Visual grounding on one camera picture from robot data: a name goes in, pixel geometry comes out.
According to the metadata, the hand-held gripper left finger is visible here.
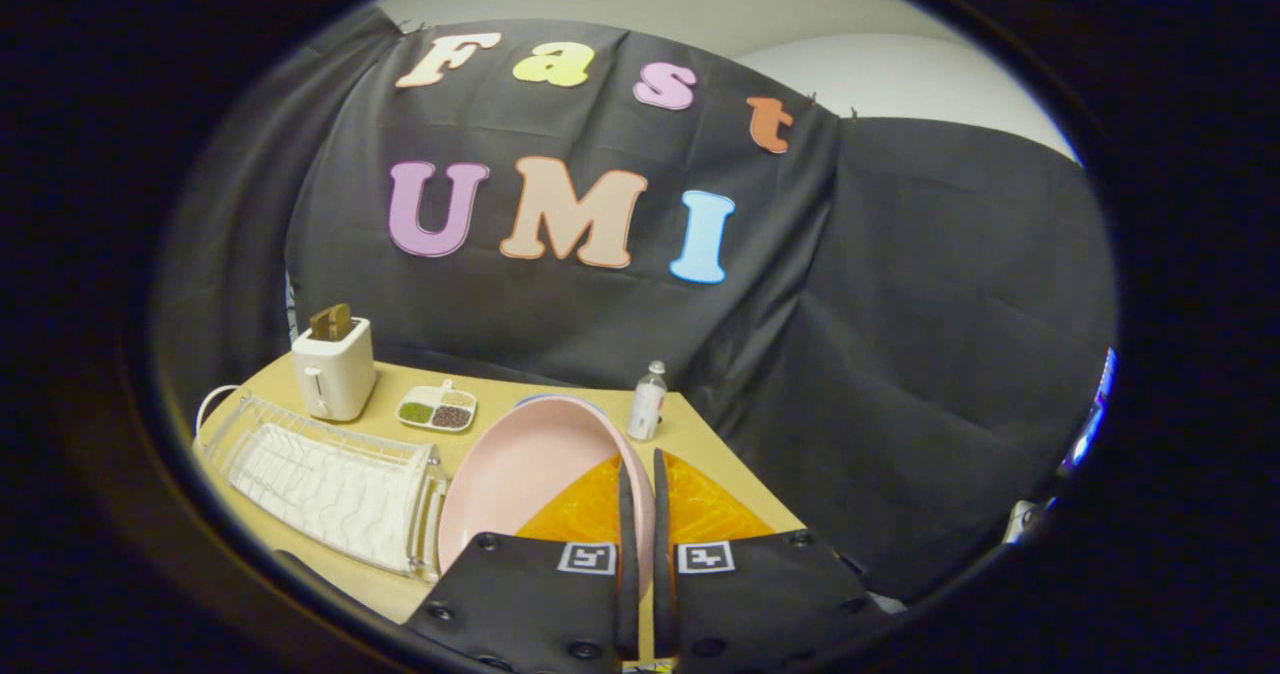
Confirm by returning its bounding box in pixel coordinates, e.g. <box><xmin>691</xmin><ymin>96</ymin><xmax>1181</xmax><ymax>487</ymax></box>
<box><xmin>405</xmin><ymin>457</ymin><xmax>641</xmax><ymax>674</ymax></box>

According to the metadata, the brown toast slice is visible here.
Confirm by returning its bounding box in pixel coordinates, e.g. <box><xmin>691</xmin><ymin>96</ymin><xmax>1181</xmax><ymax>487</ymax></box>
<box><xmin>308</xmin><ymin>303</ymin><xmax>353</xmax><ymax>342</ymax></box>

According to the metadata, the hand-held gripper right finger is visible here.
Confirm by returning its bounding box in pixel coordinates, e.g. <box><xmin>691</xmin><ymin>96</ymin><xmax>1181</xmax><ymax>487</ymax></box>
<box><xmin>652</xmin><ymin>447</ymin><xmax>891</xmax><ymax>674</ymax></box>

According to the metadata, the white wire dish rack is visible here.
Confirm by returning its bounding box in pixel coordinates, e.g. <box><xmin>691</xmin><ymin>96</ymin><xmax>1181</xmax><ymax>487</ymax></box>
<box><xmin>200</xmin><ymin>395</ymin><xmax>451</xmax><ymax>583</ymax></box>

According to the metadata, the white object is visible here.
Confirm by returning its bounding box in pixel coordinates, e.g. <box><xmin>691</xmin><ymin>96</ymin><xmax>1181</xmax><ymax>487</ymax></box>
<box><xmin>1003</xmin><ymin>499</ymin><xmax>1046</xmax><ymax>545</ymax></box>

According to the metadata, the clear plastic bottle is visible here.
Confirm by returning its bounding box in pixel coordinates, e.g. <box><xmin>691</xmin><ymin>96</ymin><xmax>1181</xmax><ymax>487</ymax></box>
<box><xmin>627</xmin><ymin>360</ymin><xmax>668</xmax><ymax>443</ymax></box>

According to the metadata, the pink plate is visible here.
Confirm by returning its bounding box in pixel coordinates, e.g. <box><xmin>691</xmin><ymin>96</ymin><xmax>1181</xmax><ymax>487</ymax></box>
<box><xmin>438</xmin><ymin>396</ymin><xmax>657</xmax><ymax>595</ymax></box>

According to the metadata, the white divided dish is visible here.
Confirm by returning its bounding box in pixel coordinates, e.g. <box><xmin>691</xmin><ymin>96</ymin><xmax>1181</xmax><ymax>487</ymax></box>
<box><xmin>396</xmin><ymin>380</ymin><xmax>479</xmax><ymax>434</ymax></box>

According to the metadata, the white toaster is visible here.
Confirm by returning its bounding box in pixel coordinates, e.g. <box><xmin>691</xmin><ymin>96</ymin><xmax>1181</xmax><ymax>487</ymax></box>
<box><xmin>291</xmin><ymin>316</ymin><xmax>378</xmax><ymax>423</ymax></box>

